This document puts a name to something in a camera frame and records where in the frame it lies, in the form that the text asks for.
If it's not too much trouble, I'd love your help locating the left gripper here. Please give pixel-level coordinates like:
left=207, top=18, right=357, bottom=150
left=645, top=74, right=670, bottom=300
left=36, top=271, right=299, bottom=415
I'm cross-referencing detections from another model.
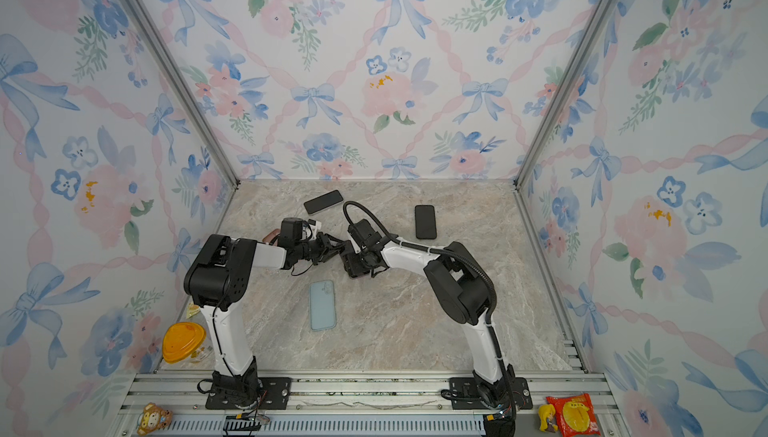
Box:
left=296, top=233, right=346, bottom=266

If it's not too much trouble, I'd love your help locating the light blue phone case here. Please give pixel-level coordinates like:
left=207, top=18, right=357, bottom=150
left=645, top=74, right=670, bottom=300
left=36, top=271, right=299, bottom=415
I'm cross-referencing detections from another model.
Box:
left=309, top=280, right=337, bottom=332

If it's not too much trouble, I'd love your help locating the black phone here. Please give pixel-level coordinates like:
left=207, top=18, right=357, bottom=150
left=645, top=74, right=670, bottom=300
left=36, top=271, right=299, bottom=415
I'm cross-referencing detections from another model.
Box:
left=414, top=205, right=437, bottom=240
left=304, top=190, right=344, bottom=215

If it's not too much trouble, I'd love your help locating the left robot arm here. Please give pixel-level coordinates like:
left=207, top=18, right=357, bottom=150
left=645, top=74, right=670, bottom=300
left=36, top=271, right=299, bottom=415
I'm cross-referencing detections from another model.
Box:
left=184, top=218, right=345, bottom=411

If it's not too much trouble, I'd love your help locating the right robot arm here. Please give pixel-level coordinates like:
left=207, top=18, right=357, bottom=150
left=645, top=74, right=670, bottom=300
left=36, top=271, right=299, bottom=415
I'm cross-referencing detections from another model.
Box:
left=342, top=219, right=524, bottom=413

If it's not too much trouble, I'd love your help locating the pink phone case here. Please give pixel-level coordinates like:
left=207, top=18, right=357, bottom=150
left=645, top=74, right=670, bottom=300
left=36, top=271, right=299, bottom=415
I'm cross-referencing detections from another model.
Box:
left=263, top=228, right=280, bottom=246

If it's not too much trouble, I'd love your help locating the monkey plush toy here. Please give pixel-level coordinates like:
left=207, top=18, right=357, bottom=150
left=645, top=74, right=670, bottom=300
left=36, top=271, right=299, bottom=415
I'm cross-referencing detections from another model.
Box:
left=137, top=403, right=173, bottom=436

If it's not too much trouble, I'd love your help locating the yellow toy figure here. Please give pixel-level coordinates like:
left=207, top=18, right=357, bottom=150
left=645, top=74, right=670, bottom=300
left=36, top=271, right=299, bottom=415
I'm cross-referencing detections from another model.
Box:
left=537, top=404, right=559, bottom=433

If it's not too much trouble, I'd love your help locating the red snack packet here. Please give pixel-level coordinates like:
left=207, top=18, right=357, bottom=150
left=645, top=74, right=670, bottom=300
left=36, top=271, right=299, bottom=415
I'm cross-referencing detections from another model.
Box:
left=546, top=393, right=600, bottom=437

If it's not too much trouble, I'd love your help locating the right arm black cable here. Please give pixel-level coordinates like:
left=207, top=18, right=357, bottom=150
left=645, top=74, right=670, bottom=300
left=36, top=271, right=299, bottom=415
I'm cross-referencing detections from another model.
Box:
left=341, top=200, right=517, bottom=414

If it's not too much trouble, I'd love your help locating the aluminium rail frame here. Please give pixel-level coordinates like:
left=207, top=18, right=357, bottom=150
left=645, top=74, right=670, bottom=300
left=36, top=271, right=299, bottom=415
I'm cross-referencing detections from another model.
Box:
left=106, top=371, right=629, bottom=436

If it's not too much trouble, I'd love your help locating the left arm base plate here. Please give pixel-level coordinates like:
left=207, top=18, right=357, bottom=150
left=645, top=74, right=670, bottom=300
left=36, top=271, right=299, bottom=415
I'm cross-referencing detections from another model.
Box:
left=205, top=376, right=292, bottom=411

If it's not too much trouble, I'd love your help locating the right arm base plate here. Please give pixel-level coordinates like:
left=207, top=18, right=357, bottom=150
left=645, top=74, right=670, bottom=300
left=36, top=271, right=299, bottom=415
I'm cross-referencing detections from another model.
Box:
left=440, top=377, right=534, bottom=411

